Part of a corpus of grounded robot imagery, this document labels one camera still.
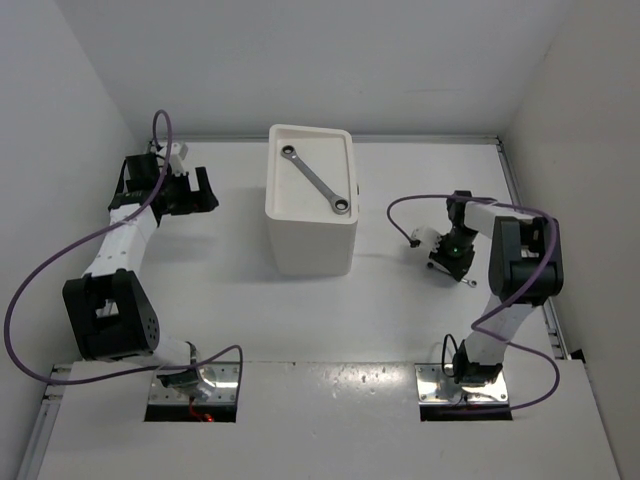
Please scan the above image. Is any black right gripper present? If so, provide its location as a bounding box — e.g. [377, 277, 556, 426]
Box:
[429, 228, 479, 281]

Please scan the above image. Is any short silver ratchet wrench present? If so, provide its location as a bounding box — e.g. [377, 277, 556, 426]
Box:
[426, 261, 478, 288]

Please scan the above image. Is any white drawer cabinet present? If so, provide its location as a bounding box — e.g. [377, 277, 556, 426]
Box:
[264, 124, 360, 276]

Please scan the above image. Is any long silver ratchet wrench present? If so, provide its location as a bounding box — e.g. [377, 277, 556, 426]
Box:
[280, 145, 351, 215]

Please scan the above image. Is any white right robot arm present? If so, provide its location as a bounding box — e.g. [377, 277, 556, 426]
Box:
[429, 190, 564, 386]

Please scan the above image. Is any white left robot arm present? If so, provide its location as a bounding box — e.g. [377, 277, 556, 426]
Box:
[62, 142, 219, 402]

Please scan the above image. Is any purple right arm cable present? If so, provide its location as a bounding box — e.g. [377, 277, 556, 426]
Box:
[386, 194, 560, 412]

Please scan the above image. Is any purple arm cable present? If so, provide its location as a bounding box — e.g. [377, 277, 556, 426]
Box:
[3, 109, 244, 386]
[386, 194, 560, 412]

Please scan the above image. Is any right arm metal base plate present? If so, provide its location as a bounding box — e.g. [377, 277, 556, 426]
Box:
[414, 363, 509, 407]

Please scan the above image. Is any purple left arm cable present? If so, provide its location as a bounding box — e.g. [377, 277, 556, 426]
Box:
[3, 109, 244, 386]

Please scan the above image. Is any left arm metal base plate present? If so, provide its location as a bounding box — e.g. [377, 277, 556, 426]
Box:
[148, 362, 242, 407]

